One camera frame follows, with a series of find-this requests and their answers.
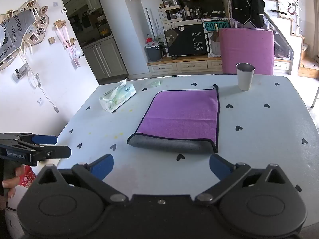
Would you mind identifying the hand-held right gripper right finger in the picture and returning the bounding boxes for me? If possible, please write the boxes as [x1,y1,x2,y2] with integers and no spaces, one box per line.
[195,154,285,202]

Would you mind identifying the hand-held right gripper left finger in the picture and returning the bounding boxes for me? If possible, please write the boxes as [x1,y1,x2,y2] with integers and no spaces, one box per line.
[38,154,128,202]

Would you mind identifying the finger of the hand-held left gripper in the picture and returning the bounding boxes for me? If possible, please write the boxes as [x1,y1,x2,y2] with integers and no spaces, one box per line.
[19,133,58,145]
[32,145,72,162]

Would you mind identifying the purple and grey towel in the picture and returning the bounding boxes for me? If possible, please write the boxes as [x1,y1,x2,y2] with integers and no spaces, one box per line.
[127,88,220,154]

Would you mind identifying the person's left hand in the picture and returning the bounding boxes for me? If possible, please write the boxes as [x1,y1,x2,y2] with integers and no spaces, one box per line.
[0,165,26,210]

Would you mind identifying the red packet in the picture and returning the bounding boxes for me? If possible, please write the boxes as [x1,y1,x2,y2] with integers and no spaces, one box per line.
[18,165,37,188]

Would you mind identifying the tissue pack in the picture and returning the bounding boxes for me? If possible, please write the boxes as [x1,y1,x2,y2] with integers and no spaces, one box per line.
[99,78,137,113]

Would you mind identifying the metal cup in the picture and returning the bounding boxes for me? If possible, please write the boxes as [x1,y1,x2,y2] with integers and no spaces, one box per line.
[236,63,256,91]

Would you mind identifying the grey kitchen cabinet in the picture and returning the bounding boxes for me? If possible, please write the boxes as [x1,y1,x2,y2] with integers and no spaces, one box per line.
[82,35,128,81]

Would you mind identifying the cream drawer cabinet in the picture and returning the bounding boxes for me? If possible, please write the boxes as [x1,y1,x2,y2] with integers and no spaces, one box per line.
[147,56,292,74]

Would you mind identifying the pink chair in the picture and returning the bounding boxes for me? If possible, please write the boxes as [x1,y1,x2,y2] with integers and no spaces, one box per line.
[218,28,275,76]

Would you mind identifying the grey bucket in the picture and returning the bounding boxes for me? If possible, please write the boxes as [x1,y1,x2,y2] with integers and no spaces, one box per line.
[145,43,163,61]

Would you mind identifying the green sign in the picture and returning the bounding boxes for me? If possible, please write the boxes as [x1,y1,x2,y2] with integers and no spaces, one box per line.
[203,20,231,33]

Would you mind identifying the wooden staircase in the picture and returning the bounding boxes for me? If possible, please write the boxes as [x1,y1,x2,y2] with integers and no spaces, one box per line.
[262,0,319,78]

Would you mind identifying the white shelf with bottles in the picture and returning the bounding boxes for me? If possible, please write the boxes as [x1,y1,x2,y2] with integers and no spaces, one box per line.
[158,4,185,23]

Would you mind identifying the black vest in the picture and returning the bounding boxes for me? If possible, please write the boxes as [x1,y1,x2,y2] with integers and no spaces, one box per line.
[231,0,265,29]

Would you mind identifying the white cable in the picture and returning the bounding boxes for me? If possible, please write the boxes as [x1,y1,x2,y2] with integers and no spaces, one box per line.
[27,65,60,113]

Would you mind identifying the wall photo board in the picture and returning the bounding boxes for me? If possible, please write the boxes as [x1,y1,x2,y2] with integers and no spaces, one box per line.
[0,0,51,72]

